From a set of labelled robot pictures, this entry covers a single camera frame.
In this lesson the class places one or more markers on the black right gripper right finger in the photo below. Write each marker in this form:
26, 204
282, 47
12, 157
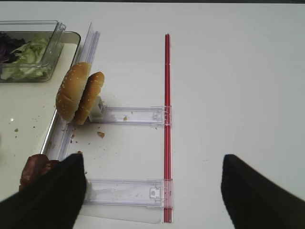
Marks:
255, 202

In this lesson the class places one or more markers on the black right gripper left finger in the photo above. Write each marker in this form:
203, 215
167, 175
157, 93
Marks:
53, 201

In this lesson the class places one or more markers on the stacked meat patties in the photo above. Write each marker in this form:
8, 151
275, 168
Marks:
35, 167

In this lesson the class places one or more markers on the green lettuce pile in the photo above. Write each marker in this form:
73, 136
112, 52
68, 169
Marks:
32, 52

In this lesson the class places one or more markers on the white metal tray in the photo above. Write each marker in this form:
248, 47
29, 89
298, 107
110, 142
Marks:
27, 109

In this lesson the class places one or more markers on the right lower clear pusher track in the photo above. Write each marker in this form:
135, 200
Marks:
151, 193

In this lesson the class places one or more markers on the clear pusher track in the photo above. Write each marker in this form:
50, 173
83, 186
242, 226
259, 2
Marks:
151, 193
104, 114

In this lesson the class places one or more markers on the front sesame bun top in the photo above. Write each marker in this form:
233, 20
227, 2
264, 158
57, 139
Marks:
71, 89

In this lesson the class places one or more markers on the sesame bun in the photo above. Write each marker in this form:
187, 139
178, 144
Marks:
71, 89
89, 96

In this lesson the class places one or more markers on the rear sesame bun top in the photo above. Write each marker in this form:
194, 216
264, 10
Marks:
89, 96

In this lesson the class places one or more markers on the right upper clear pusher track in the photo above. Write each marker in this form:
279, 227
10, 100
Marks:
104, 114

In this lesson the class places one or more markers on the clear salad container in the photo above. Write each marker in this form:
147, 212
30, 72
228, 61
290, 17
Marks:
28, 30

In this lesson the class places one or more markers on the purple cabbage pile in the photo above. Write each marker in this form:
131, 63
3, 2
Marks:
9, 48

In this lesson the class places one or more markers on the right clear guide rail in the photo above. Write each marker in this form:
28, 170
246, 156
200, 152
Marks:
59, 133

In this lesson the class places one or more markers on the right red rail strip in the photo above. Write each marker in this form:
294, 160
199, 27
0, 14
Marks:
167, 172

